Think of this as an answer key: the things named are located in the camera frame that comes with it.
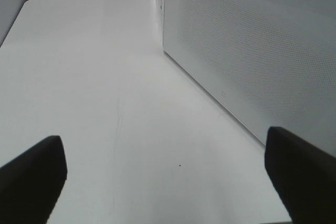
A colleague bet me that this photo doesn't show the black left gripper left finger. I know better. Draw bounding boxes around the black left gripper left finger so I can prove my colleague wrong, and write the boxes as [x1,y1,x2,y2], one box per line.
[1,135,67,223]

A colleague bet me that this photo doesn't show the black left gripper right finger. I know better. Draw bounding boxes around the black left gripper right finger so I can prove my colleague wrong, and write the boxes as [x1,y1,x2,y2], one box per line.
[264,126,335,223]

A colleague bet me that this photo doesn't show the white microwave door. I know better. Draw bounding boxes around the white microwave door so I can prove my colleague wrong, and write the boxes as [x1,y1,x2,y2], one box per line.
[163,0,335,155]

